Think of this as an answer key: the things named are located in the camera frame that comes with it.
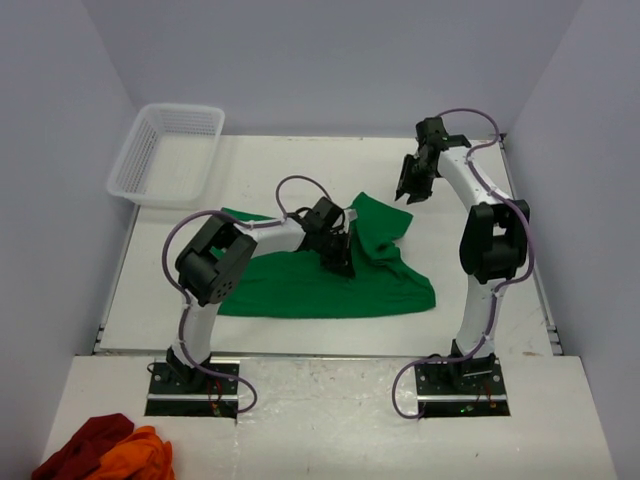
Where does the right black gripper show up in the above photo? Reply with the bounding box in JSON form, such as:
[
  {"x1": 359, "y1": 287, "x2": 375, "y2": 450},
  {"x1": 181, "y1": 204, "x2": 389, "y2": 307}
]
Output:
[{"x1": 397, "y1": 155, "x2": 439, "y2": 206}]

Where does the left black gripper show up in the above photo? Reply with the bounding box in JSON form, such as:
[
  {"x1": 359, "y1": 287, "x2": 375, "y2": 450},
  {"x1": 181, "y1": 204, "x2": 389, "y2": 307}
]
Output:
[{"x1": 314, "y1": 229, "x2": 353, "y2": 279}]

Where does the green t shirt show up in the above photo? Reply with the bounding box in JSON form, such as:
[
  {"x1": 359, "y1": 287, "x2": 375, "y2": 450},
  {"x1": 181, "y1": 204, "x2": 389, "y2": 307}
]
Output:
[{"x1": 219, "y1": 192, "x2": 436, "y2": 319}]

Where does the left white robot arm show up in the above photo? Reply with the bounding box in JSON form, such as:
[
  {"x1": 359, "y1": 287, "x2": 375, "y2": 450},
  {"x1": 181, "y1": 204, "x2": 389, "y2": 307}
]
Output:
[{"x1": 162, "y1": 197, "x2": 357, "y2": 393}]

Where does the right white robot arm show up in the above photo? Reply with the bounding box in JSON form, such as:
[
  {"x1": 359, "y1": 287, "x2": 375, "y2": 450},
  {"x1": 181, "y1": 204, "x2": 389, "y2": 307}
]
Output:
[{"x1": 395, "y1": 116, "x2": 530, "y2": 393}]

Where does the white plastic basket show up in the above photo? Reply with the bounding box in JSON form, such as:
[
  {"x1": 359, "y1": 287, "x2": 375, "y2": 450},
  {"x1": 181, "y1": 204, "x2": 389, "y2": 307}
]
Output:
[{"x1": 106, "y1": 103, "x2": 225, "y2": 209}]

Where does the orange t shirt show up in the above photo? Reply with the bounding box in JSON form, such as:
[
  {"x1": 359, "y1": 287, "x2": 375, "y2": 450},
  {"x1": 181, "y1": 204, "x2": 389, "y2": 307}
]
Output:
[{"x1": 88, "y1": 426, "x2": 176, "y2": 479}]

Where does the dark red t shirt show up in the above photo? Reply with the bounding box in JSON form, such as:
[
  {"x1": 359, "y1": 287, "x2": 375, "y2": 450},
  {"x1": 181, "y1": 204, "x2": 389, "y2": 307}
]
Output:
[{"x1": 31, "y1": 413, "x2": 134, "y2": 479}]

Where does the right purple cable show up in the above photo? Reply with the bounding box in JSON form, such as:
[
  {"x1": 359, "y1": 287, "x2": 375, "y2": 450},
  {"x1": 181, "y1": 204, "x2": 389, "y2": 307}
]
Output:
[{"x1": 390, "y1": 107, "x2": 537, "y2": 421}]

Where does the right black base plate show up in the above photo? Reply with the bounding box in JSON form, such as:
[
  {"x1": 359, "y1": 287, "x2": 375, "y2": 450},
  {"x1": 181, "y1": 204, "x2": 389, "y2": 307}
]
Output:
[{"x1": 414, "y1": 354, "x2": 510, "y2": 418}]

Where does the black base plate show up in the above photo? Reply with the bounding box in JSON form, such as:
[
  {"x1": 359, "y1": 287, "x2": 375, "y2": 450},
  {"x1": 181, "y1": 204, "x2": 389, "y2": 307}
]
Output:
[
  {"x1": 414, "y1": 354, "x2": 510, "y2": 418},
  {"x1": 144, "y1": 362, "x2": 239, "y2": 420}
]

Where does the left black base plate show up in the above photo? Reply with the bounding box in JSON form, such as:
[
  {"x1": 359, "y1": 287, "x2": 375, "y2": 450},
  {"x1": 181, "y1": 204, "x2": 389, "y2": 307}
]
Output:
[{"x1": 144, "y1": 362, "x2": 239, "y2": 420}]

